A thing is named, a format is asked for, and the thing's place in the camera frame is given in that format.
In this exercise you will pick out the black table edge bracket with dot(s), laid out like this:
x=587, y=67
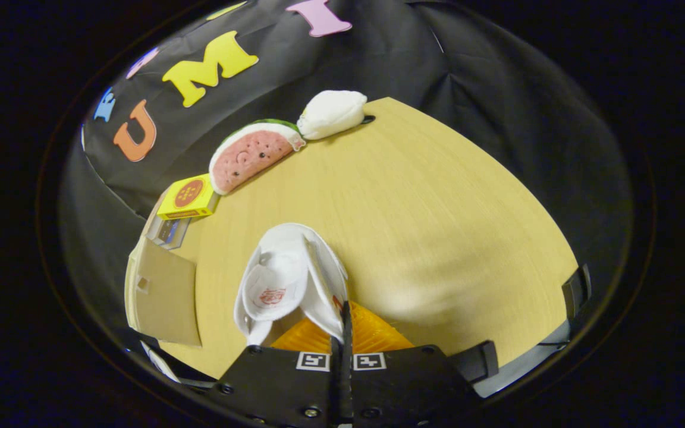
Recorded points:
x=577, y=291
x=476, y=361

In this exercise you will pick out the white plush toy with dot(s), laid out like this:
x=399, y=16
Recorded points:
x=333, y=113

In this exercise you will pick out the watermelon slice plush toy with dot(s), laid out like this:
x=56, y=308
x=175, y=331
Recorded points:
x=250, y=157

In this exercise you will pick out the yellow book with red circle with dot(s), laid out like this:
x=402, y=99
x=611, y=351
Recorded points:
x=191, y=196

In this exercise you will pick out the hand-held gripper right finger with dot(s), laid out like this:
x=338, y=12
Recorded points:
x=402, y=386

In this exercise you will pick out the white canvas shoe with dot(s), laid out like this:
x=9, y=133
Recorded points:
x=283, y=279

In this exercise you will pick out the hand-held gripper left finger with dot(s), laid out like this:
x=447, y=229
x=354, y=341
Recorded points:
x=277, y=386

